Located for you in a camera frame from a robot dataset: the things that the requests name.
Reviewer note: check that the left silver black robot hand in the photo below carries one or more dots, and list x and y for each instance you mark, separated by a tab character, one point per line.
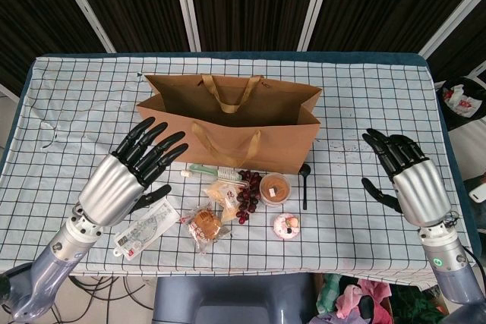
110	183

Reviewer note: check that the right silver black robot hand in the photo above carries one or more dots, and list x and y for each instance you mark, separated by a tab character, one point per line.
421	195

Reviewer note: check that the round bread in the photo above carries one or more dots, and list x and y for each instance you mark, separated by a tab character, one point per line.
207	223

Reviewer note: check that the yellow snack packet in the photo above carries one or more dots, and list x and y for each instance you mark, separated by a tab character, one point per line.
220	193

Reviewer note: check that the red grape bunch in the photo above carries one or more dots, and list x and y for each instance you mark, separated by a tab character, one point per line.
247	199

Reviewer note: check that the pink frosted donut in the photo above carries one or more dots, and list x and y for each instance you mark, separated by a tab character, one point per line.
285	226

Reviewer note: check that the round brown cake cup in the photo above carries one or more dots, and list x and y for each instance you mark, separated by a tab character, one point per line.
275	189

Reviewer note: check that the brown paper shopping bag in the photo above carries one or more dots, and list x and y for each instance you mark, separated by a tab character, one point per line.
273	142

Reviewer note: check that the clear packaged ruler set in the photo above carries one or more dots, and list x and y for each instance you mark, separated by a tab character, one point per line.
148	227

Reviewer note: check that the white black checkered tablecloth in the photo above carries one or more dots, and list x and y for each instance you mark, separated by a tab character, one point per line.
379	111

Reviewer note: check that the black trash bin with waste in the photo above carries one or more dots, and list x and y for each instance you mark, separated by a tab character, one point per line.
461	102

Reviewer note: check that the black plastic spoon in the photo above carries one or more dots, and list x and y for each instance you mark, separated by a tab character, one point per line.
305	191

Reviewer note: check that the colourful pile of clothes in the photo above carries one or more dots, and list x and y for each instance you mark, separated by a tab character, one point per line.
360	297

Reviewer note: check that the grey-blue robot torso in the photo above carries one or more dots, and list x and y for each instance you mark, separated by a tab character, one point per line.
228	297

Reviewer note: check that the white partition frame post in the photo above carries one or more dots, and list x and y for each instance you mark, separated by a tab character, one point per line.
85	5
452	20
186	5
317	5

